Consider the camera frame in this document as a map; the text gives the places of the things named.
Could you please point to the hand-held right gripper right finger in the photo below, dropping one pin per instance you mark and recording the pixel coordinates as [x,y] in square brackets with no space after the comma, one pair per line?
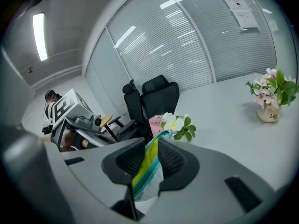
[205,190]

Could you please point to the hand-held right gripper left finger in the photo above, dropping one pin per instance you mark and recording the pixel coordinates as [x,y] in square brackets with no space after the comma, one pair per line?
[93,185]

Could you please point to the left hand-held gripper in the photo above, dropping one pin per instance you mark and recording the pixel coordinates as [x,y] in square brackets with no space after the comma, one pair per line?
[70,106]

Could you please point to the teal pencil pouch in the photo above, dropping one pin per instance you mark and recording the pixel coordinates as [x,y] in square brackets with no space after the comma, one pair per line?
[149,162]

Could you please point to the round yellow wooden table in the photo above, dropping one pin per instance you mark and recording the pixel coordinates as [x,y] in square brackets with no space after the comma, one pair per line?
[106,120]

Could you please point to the black mesh office chair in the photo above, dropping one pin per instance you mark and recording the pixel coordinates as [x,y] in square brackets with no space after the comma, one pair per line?
[160,97]
[132,101]

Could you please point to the pink paper bag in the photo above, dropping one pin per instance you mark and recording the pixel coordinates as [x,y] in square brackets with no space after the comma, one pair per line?
[154,125]

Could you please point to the white flowers in pot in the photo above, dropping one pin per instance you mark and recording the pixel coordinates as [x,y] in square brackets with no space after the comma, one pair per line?
[174,123]

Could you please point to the ceiling light strip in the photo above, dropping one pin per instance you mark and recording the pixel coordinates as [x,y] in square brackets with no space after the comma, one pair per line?
[40,36]

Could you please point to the pink flowers in pot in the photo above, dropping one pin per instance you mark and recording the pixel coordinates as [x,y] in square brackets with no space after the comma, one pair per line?
[271,94]

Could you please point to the white paper notice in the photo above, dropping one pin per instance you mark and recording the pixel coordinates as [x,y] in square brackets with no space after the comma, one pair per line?
[236,1]
[246,20]

